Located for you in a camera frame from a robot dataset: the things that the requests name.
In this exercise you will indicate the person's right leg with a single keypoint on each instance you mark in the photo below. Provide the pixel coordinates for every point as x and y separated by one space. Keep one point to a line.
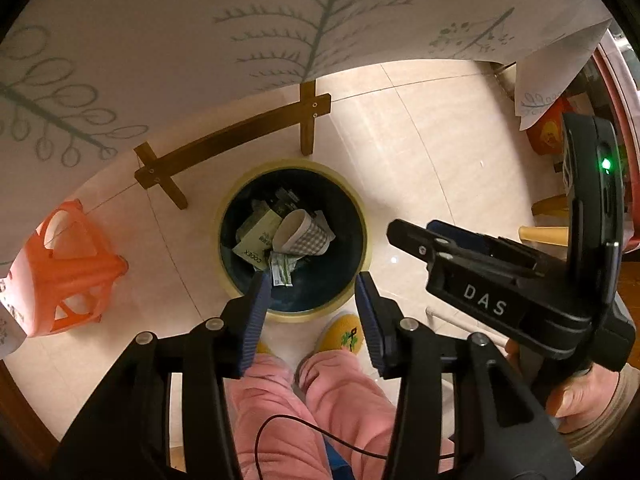
345 400

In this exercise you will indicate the checked paper cup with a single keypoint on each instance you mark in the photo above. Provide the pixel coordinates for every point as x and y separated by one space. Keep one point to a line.
305 237

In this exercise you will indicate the black bin with yellow rim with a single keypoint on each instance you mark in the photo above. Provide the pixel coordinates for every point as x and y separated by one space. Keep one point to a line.
345 240

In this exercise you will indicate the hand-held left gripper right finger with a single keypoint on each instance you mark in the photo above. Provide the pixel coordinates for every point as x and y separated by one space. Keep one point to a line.
372 325

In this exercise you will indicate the person's left leg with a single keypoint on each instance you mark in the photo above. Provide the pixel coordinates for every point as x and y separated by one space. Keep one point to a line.
270 410

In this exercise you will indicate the person's leg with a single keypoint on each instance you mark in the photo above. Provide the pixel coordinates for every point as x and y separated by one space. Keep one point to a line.
345 400
270 410

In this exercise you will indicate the wooden table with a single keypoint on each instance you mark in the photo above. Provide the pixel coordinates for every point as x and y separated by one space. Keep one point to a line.
307 120

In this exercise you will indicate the yellow embroidered slipper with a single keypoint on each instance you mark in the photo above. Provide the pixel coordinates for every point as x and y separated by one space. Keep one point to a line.
347 332
265 347

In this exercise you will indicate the table with tree-print cloth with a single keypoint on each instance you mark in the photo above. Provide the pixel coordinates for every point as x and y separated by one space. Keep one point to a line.
200 35

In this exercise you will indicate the orange plastic stool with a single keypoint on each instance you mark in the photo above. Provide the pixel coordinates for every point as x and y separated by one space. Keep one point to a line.
65 270

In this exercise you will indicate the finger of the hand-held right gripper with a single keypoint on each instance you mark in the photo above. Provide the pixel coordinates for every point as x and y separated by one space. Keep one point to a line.
465 237
412 240

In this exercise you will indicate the blue cloth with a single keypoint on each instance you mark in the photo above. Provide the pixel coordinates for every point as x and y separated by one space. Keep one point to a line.
340 462

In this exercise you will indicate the person's right forearm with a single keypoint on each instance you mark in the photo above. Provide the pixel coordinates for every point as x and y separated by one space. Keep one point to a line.
610 435

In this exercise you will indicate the person's right hand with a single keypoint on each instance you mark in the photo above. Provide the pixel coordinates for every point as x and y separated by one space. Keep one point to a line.
587 402

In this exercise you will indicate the pink printed stool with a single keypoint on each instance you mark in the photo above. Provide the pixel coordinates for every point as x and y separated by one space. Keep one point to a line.
7 320

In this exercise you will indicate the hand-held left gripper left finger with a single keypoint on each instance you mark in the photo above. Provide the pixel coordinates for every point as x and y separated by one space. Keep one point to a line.
255 325

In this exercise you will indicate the pale green box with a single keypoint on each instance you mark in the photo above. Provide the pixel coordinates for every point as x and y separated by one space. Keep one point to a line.
255 242

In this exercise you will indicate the green white printed packet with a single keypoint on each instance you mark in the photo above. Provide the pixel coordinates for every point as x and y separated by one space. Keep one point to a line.
281 269

